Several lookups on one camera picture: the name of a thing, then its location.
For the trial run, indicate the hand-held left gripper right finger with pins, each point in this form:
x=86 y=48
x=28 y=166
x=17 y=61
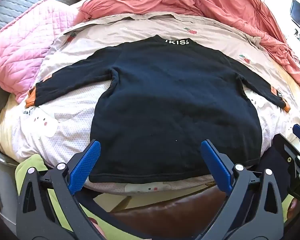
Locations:
x=215 y=163

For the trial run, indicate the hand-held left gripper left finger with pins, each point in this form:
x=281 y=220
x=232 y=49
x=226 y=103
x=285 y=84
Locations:
x=86 y=163

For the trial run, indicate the black sweatshirt with orange print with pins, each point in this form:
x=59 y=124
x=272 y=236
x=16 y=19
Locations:
x=165 y=92

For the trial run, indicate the person's left hand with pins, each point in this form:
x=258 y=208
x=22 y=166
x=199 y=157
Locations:
x=97 y=230

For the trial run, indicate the dark cloth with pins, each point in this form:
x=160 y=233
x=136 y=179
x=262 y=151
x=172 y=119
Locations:
x=270 y=162

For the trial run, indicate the white rabbit print blanket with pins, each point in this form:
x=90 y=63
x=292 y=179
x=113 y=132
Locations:
x=65 y=130

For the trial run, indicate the lime green cloth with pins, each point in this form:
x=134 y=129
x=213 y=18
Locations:
x=37 y=161

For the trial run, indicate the grey plastic object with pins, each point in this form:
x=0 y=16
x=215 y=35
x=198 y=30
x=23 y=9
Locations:
x=2 y=180

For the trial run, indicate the pink quilted blanket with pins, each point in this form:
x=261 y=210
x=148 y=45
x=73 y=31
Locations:
x=22 y=47

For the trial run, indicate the salmon pink duvet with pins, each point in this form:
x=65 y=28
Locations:
x=177 y=0

